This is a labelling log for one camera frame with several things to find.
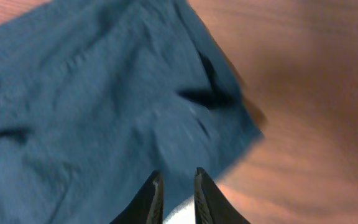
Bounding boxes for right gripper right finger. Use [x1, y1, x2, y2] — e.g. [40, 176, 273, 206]
[194, 167, 250, 224]

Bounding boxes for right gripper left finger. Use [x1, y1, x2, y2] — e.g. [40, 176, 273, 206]
[110, 170, 163, 224]

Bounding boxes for navy blue shorts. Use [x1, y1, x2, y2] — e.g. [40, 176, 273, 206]
[0, 0, 261, 223]

